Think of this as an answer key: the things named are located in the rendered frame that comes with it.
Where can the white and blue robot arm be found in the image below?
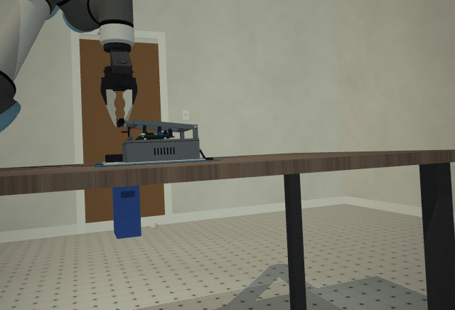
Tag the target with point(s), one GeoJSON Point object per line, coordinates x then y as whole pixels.
{"type": "Point", "coordinates": [23, 24]}

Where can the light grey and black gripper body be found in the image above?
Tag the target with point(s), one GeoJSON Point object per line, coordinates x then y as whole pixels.
{"type": "Point", "coordinates": [117, 82]}

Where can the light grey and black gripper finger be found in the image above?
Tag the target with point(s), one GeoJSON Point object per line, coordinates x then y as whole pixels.
{"type": "Point", "coordinates": [109, 97]}
{"type": "Point", "coordinates": [129, 97]}

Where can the green circuit board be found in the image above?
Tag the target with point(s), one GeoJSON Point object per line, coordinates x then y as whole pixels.
{"type": "Point", "coordinates": [159, 134]}

